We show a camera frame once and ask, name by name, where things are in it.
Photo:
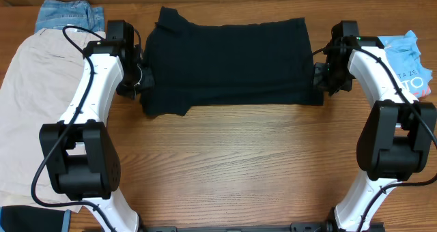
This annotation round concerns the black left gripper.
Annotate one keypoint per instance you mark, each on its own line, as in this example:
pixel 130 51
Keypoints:
pixel 149 81

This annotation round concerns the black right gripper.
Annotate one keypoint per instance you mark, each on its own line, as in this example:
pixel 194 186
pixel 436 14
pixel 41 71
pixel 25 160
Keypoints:
pixel 319 82

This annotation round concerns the black t-shirt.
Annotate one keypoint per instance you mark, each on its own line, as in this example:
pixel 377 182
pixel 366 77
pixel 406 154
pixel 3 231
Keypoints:
pixel 195 65

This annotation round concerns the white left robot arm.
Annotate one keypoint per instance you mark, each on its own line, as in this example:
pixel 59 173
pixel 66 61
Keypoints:
pixel 79 155

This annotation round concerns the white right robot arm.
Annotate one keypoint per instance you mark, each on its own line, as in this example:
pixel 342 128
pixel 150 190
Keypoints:
pixel 396 139

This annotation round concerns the light blue printed t-shirt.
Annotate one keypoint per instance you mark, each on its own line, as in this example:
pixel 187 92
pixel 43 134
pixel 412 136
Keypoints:
pixel 404 57

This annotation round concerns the beige shorts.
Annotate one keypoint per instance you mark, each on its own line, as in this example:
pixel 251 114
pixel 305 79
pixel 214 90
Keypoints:
pixel 38 86

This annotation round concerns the blue denim jeans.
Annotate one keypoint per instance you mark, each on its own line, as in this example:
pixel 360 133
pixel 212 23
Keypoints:
pixel 55 14

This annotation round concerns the black garment with blue trim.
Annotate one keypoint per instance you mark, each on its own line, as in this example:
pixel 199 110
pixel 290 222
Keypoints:
pixel 21 218

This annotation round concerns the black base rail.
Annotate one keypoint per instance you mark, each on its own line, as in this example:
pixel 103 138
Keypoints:
pixel 294 227

